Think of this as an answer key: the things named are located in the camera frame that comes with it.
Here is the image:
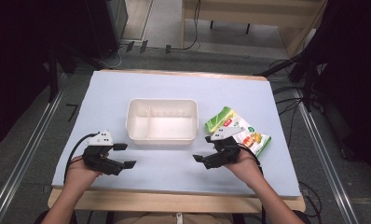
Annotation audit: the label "white plastic container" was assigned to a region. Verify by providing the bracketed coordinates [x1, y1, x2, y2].
[125, 98, 199, 147]

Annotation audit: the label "person's right hand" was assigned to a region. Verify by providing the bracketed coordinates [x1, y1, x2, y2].
[224, 148, 264, 189]

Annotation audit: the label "metal floor rail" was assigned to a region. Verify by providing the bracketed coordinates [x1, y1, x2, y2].
[0, 88, 65, 224]
[294, 89, 361, 224]

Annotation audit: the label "black curtain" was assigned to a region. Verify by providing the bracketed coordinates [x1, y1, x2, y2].
[295, 0, 371, 175]
[0, 0, 119, 151]

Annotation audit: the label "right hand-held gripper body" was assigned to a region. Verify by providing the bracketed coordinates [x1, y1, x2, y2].
[204, 126, 246, 171]

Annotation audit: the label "white floor cable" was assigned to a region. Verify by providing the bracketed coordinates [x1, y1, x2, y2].
[106, 43, 130, 69]

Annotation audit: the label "person's beige trousers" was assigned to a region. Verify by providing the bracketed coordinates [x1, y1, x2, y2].
[112, 212, 235, 224]

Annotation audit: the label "person's left hand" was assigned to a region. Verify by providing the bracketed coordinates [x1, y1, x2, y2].
[64, 154, 104, 189]

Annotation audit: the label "light wooden bench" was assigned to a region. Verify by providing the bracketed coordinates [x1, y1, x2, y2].
[181, 0, 328, 59]

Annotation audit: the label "pale blue table sheet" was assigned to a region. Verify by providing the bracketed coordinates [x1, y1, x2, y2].
[51, 70, 302, 199]

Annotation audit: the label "black hanging cable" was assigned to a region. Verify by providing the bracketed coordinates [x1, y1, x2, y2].
[170, 0, 202, 51]

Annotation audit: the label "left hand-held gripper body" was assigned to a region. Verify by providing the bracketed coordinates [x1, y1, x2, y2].
[81, 129, 127, 176]

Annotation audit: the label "black looped floor cable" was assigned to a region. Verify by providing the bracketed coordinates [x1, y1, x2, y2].
[298, 180, 323, 218]

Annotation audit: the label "black stand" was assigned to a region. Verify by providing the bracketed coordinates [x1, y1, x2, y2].
[46, 43, 108, 104]
[254, 50, 323, 113]

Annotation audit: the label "black floor cables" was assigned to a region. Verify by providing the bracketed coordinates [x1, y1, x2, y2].
[268, 59, 313, 148]

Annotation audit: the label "grey cabinet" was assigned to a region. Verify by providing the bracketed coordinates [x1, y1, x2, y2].
[104, 0, 130, 43]

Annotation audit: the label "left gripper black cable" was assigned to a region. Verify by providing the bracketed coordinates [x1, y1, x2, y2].
[63, 132, 100, 183]

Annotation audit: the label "green and white snack packet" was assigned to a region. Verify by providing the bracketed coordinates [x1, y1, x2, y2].
[204, 105, 272, 158]

